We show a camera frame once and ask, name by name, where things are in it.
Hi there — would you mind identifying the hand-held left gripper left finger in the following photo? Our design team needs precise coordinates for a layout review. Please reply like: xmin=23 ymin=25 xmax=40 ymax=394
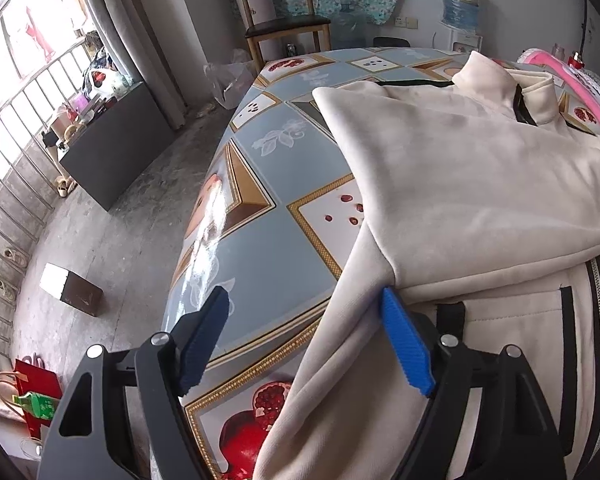
xmin=37 ymin=287 xmax=231 ymax=480

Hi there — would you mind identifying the pile of household items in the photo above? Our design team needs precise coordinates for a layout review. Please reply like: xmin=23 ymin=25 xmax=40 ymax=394
xmin=42 ymin=32 xmax=146 ymax=146

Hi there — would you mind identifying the red paper bag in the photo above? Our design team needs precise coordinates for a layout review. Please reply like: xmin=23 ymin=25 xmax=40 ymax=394
xmin=0 ymin=357 xmax=63 ymax=441

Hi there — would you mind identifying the clear plastic bag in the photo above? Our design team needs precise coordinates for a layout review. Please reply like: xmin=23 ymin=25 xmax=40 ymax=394
xmin=202 ymin=49 xmax=261 ymax=111

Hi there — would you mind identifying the red hanging garment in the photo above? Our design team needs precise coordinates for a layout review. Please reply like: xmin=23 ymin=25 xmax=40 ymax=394
xmin=26 ymin=6 xmax=57 ymax=59

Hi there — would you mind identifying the cream zip jacket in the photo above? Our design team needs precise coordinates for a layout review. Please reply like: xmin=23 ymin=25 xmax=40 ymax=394
xmin=252 ymin=50 xmax=600 ymax=480

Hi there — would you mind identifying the black cabinet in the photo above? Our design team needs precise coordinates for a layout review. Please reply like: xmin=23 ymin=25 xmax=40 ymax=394
xmin=60 ymin=81 xmax=176 ymax=211

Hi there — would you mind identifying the white water dispenser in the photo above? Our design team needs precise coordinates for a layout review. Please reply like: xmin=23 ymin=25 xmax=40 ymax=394
xmin=437 ymin=27 xmax=485 ymax=56

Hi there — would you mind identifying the grey curtain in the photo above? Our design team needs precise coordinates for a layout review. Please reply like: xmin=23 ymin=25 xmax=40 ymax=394
xmin=75 ymin=0 xmax=188 ymax=131

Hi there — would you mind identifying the wooden chair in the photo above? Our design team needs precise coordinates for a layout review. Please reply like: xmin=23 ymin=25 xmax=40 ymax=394
xmin=229 ymin=0 xmax=333 ymax=73

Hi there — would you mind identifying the empty clear water jug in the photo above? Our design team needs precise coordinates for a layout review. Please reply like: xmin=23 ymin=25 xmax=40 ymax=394
xmin=330 ymin=4 xmax=368 ymax=52

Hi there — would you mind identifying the pink blanket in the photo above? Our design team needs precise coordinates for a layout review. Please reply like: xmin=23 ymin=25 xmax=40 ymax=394
xmin=517 ymin=47 xmax=600 ymax=148

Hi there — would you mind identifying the brown cardboard box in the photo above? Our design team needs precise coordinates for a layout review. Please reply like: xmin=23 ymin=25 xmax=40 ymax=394
xmin=39 ymin=262 xmax=104 ymax=318

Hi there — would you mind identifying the metal window railing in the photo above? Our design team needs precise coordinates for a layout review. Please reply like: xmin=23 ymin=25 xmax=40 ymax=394
xmin=0 ymin=35 xmax=101 ymax=376

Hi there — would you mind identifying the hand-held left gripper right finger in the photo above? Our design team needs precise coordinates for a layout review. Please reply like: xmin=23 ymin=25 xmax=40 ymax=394
xmin=380 ymin=285 xmax=568 ymax=480

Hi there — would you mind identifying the white cylinder box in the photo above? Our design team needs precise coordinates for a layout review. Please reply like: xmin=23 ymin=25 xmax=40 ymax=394
xmin=228 ymin=0 xmax=281 ymax=61

